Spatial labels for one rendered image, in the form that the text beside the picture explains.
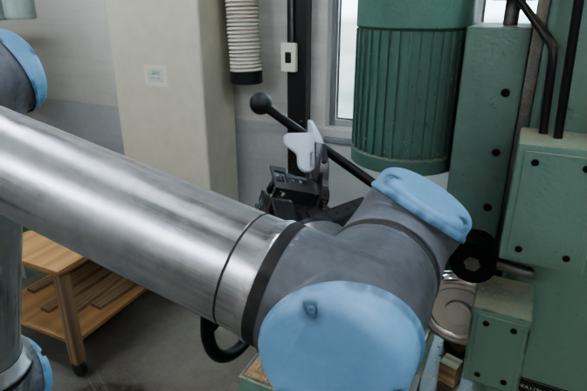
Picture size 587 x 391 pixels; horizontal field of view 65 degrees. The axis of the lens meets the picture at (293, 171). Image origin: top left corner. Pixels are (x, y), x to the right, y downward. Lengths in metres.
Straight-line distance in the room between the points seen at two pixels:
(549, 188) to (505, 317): 0.18
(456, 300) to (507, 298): 0.08
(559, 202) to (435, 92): 0.23
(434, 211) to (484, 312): 0.31
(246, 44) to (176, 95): 0.42
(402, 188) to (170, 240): 0.18
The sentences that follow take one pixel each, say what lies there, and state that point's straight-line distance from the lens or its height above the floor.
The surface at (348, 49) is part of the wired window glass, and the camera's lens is 2.27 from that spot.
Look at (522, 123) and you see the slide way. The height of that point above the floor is 1.30.
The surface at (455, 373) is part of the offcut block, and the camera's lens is 0.94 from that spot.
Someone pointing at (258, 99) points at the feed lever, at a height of 1.31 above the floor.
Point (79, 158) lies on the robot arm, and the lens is 0.39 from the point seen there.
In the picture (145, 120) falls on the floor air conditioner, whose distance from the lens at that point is 2.44.
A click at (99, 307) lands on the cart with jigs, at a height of 0.19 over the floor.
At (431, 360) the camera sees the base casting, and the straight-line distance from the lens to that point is 1.00.
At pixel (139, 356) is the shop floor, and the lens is 2.27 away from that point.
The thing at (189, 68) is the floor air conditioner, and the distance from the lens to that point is 2.22.
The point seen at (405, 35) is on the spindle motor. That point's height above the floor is 1.40.
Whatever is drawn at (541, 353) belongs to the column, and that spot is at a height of 0.97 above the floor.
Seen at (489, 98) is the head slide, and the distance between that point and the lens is 0.69.
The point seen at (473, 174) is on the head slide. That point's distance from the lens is 0.72.
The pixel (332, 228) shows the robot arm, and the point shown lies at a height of 1.20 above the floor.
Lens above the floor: 1.45
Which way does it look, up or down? 20 degrees down
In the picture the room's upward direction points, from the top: straight up
